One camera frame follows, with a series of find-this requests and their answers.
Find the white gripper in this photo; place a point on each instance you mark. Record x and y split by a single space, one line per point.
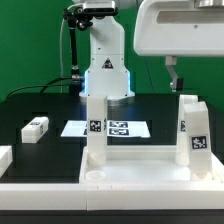
179 28

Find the white desk top tray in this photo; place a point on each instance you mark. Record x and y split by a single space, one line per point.
135 165

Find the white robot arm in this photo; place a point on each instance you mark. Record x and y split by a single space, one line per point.
107 75

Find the fiducial marker sheet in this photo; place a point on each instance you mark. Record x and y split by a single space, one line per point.
124 129

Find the white left fence block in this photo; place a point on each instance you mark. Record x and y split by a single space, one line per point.
6 158

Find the black camera on stand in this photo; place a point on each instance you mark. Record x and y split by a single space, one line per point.
79 16

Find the white front fence rail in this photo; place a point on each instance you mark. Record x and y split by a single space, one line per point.
157 196

